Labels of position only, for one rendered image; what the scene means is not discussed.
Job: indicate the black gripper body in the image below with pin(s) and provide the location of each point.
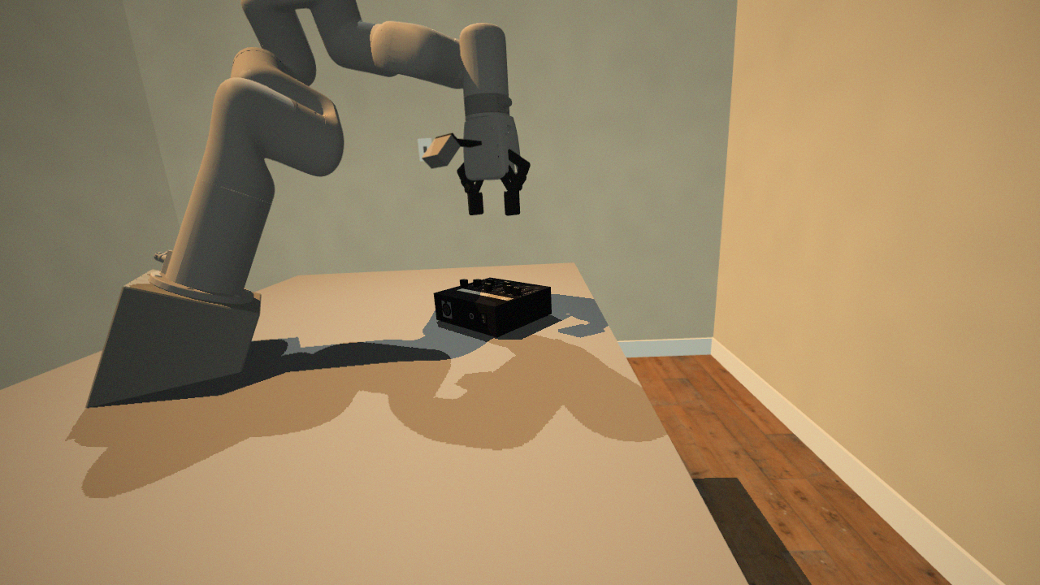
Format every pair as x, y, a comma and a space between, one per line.
498, 134

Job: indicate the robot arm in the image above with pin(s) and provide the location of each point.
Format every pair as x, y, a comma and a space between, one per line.
221, 229

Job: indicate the black lighting desk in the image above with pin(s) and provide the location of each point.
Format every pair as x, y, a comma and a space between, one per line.
493, 306

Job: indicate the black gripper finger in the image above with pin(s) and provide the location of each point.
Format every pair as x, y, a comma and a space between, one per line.
475, 199
512, 203

